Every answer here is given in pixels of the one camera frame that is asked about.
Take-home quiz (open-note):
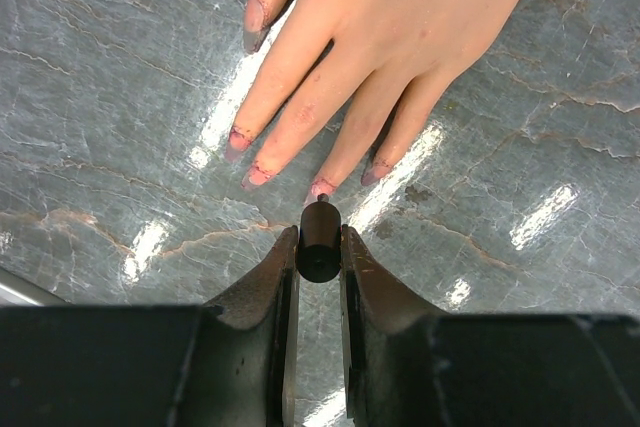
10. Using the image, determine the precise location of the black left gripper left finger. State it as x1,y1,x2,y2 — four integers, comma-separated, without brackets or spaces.
1,227,299,426

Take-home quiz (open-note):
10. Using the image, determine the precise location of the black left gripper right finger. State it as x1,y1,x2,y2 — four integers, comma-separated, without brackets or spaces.
340,227,639,426

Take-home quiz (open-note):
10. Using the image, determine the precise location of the black nail polish cap brush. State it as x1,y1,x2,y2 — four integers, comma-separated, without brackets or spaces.
296,194,341,283

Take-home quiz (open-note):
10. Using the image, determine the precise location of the mannequin hand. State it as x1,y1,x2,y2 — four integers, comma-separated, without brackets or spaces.
227,0,519,197

